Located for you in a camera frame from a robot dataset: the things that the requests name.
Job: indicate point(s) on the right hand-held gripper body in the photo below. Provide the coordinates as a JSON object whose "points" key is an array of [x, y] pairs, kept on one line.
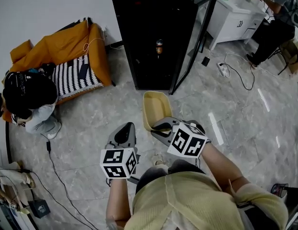
{"points": [[187, 140]]}

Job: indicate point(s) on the orange drink can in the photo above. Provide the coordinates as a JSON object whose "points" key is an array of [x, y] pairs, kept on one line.
{"points": [[159, 47]]}

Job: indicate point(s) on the person's right forearm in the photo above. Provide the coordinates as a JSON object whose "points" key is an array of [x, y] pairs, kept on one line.
{"points": [[223, 166]]}

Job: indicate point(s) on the black desk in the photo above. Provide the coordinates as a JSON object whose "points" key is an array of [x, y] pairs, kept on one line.
{"points": [[295, 207]]}

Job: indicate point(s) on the person's left forearm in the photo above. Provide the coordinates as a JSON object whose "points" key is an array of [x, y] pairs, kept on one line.
{"points": [[118, 200]]}

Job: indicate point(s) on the black power bank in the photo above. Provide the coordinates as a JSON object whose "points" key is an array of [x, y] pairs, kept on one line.
{"points": [[83, 70]]}

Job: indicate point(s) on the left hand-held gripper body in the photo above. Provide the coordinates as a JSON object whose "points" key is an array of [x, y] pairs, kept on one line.
{"points": [[115, 160]]}

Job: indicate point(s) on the small black box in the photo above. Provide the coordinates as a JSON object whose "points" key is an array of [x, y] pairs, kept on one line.
{"points": [[39, 208]]}

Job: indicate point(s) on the black white striped blanket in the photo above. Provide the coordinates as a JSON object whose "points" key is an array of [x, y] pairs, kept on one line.
{"points": [[72, 80]]}

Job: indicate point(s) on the person's beige shoe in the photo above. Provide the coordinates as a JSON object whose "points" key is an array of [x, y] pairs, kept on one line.
{"points": [[158, 163]]}

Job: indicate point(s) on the white cabinet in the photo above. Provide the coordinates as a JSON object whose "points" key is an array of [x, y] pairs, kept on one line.
{"points": [[230, 20]]}

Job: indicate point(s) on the white power strip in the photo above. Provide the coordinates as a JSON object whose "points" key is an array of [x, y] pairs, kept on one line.
{"points": [[223, 69]]}

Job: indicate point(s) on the black mini fridge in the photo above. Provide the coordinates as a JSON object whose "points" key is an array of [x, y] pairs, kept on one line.
{"points": [[148, 20]]}

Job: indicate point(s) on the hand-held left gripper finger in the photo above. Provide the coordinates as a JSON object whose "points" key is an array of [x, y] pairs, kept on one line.
{"points": [[133, 135], [120, 134]]}

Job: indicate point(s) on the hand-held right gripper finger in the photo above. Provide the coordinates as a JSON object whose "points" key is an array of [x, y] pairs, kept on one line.
{"points": [[165, 123], [163, 139]]}

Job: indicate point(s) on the small black adapter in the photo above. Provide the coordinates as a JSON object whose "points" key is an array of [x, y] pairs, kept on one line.
{"points": [[205, 61]]}

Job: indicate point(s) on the orange sofa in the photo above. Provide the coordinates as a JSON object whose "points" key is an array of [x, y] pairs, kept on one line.
{"points": [[67, 42]]}

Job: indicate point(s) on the beige plastic container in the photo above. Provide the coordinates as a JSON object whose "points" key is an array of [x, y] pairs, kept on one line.
{"points": [[156, 105]]}

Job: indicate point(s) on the black mesh pen holder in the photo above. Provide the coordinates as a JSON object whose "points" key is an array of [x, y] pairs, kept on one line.
{"points": [[279, 190]]}

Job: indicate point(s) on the person's dark trousers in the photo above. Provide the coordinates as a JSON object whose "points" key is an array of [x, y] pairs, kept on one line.
{"points": [[151, 176]]}

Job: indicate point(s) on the person's pale yellow sweater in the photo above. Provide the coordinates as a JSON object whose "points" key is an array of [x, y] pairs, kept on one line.
{"points": [[199, 205]]}

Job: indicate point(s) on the beige sandal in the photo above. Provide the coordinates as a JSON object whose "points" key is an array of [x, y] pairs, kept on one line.
{"points": [[28, 180]]}

